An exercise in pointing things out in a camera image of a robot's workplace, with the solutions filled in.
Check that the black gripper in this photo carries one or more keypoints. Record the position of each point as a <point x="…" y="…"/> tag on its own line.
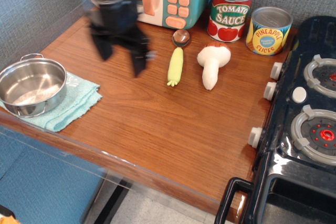
<point x="115" y="22"/>

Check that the white plush mushroom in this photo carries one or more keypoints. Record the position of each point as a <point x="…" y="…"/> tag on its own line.
<point x="212" y="57"/>

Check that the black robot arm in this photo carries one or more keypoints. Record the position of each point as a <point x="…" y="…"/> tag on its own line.
<point x="30" y="25"/>

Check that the stainless steel pot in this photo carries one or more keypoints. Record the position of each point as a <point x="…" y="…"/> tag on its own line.
<point x="33" y="86"/>

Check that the light blue folded cloth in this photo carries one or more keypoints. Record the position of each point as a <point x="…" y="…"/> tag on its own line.
<point x="80" y="96"/>

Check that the tomato sauce can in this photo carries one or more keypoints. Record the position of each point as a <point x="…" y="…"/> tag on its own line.
<point x="227" y="19"/>

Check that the pineapple slices can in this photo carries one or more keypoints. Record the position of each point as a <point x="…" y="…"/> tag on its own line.
<point x="268" y="30"/>

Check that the orange object at corner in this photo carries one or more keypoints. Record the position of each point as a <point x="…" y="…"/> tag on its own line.
<point x="7" y="216"/>

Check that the black toy stove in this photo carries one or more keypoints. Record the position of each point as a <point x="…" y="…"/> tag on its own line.
<point x="294" y="168"/>

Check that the spoon with yellow handle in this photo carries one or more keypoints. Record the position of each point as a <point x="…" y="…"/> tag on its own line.
<point x="180" y="38"/>

